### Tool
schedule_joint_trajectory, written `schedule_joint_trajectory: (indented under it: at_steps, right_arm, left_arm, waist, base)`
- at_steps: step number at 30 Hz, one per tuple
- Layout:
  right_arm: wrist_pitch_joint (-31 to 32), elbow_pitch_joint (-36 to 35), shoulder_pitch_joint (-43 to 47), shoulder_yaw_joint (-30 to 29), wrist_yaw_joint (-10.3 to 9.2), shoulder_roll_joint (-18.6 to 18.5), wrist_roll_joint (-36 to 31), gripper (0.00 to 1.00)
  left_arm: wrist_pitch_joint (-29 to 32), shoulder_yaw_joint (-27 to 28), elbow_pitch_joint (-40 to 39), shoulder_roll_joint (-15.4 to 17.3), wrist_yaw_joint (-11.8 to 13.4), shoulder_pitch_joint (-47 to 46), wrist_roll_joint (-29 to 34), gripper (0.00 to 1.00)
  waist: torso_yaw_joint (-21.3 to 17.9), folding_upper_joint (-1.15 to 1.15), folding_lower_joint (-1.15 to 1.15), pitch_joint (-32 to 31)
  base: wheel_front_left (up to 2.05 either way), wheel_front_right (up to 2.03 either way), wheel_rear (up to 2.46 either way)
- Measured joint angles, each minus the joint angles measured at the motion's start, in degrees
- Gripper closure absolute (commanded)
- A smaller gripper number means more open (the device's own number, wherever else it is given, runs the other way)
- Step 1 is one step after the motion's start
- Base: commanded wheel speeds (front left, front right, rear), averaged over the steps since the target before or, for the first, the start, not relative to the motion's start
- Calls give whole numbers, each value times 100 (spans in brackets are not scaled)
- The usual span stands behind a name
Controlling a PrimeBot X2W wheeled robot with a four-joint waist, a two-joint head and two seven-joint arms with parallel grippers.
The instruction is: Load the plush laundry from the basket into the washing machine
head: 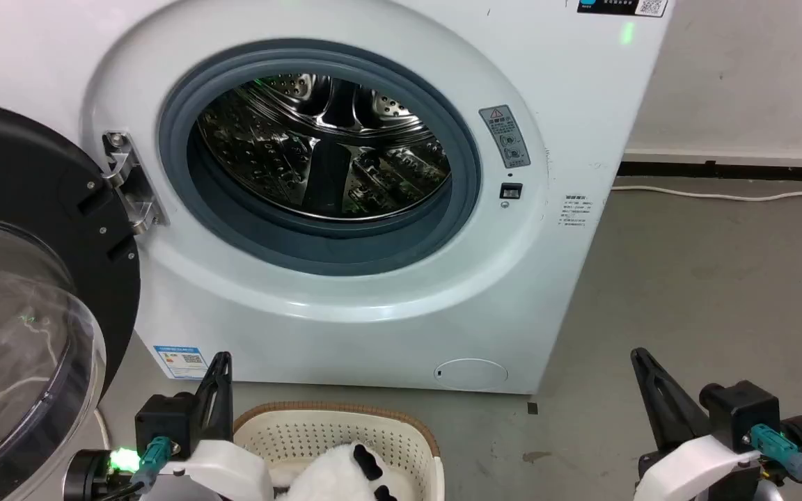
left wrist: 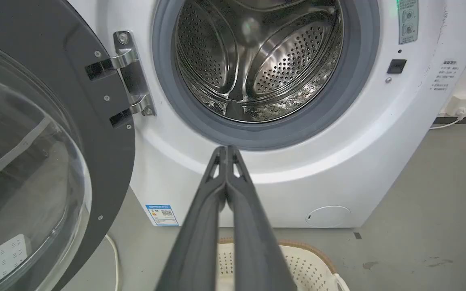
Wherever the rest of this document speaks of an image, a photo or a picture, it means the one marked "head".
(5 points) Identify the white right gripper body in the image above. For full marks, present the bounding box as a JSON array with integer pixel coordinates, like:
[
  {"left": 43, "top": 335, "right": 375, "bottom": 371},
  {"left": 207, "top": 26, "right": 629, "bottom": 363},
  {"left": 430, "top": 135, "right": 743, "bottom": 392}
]
[{"left": 634, "top": 434, "right": 764, "bottom": 501}]

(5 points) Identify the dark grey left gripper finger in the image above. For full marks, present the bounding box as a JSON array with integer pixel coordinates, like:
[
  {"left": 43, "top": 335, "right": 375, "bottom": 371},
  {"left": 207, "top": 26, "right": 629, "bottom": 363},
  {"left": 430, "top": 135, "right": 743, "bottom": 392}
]
[{"left": 191, "top": 351, "right": 234, "bottom": 444}]

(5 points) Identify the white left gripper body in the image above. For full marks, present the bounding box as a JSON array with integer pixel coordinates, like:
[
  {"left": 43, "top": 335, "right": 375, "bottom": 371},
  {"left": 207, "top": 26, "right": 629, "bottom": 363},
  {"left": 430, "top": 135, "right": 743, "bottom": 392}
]
[{"left": 162, "top": 438, "right": 275, "bottom": 501}]

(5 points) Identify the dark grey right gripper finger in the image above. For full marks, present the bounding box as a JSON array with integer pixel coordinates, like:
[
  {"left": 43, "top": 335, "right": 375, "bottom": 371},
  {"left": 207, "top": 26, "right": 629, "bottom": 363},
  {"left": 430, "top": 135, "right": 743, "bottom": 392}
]
[{"left": 630, "top": 347, "right": 711, "bottom": 452}]

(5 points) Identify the white front-load washing machine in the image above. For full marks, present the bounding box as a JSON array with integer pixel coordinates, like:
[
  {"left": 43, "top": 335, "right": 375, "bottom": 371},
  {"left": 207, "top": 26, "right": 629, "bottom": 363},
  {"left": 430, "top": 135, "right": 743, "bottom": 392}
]
[{"left": 0, "top": 0, "right": 673, "bottom": 396}]

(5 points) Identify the black washer door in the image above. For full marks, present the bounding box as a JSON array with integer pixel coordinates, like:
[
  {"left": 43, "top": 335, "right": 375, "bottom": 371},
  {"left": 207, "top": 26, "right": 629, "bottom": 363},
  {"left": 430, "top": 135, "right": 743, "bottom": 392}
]
[{"left": 0, "top": 98, "right": 142, "bottom": 501}]

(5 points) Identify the blue energy label sticker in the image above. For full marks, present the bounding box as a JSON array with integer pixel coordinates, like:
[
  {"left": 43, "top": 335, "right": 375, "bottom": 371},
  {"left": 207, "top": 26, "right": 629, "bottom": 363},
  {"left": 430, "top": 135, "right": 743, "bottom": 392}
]
[{"left": 153, "top": 344, "right": 210, "bottom": 381}]

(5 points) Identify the white plastic laundry basket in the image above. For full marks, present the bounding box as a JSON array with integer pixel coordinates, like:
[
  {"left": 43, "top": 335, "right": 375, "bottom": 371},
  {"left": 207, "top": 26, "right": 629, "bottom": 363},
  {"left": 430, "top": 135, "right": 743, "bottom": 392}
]
[{"left": 233, "top": 401, "right": 445, "bottom": 501}]

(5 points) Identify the panda plush toy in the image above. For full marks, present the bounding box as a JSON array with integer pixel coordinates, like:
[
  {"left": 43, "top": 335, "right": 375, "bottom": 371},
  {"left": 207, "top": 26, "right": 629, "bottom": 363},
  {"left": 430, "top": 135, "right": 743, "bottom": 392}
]
[{"left": 274, "top": 443, "right": 400, "bottom": 501}]

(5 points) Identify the grey rubber door gasket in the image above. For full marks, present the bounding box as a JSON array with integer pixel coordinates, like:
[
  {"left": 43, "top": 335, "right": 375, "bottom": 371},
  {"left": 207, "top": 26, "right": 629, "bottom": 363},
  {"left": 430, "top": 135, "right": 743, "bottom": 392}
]
[{"left": 158, "top": 39, "right": 482, "bottom": 277}]

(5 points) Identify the round filter cover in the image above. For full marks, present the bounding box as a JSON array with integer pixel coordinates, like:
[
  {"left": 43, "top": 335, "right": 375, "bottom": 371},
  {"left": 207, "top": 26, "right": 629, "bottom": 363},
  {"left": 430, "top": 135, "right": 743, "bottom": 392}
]
[{"left": 434, "top": 358, "right": 509, "bottom": 391}]

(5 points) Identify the small printed text sticker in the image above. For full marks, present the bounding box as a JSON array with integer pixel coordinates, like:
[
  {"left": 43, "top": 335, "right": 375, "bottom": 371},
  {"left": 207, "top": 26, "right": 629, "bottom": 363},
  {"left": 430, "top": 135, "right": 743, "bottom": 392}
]
[{"left": 558, "top": 194, "right": 594, "bottom": 229}]

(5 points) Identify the metal door hinge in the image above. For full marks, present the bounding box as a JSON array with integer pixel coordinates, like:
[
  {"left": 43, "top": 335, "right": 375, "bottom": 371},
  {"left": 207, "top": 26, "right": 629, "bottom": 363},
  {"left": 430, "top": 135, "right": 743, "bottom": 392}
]
[{"left": 102, "top": 130, "right": 168, "bottom": 235}]

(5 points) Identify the black baseboard strip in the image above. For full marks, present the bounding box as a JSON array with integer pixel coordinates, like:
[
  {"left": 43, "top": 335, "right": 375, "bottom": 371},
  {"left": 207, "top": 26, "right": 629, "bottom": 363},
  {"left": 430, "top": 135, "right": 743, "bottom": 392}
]
[{"left": 617, "top": 161, "right": 802, "bottom": 183}]

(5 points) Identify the stainless steel drum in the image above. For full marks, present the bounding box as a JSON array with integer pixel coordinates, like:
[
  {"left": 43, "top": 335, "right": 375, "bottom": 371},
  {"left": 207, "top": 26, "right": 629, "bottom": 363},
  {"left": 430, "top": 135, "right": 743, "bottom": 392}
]
[{"left": 196, "top": 73, "right": 452, "bottom": 222}]

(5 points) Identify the grey warning sticker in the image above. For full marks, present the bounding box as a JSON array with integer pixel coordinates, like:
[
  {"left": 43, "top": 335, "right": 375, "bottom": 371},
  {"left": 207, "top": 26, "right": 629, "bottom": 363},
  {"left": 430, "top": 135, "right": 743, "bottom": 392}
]
[{"left": 479, "top": 104, "right": 532, "bottom": 169}]

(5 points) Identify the black QR code sticker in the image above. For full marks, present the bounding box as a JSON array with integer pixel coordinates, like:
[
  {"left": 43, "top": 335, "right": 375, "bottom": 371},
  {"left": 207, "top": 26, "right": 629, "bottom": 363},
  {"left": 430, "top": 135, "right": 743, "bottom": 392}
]
[{"left": 577, "top": 0, "right": 669, "bottom": 18}]

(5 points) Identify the right teal connector cable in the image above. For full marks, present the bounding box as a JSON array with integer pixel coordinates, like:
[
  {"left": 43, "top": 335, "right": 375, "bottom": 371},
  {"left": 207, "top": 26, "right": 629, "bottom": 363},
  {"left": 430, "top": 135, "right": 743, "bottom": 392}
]
[{"left": 745, "top": 424, "right": 802, "bottom": 501}]

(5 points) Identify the teal connector cable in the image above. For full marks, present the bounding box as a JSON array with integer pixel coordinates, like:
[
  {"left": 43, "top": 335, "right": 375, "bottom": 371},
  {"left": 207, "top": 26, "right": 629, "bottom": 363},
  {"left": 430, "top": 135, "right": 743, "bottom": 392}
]
[
  {"left": 98, "top": 436, "right": 180, "bottom": 501},
  {"left": 745, "top": 424, "right": 802, "bottom": 501}
]

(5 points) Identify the left teal connector cable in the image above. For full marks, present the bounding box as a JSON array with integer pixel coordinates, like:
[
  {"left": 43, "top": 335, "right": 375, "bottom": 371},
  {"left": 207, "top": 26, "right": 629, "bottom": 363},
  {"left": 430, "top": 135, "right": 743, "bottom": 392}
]
[{"left": 98, "top": 436, "right": 180, "bottom": 501}]

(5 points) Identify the thin white cable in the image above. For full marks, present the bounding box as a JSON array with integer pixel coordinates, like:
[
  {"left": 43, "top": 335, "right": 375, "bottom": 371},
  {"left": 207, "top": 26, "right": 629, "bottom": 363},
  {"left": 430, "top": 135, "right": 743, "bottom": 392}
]
[{"left": 93, "top": 408, "right": 112, "bottom": 452}]

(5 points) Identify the white floor cable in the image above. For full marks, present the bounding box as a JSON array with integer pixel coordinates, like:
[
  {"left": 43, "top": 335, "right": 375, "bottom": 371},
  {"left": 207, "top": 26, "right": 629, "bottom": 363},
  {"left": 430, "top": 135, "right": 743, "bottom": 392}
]
[{"left": 611, "top": 182, "right": 802, "bottom": 202}]

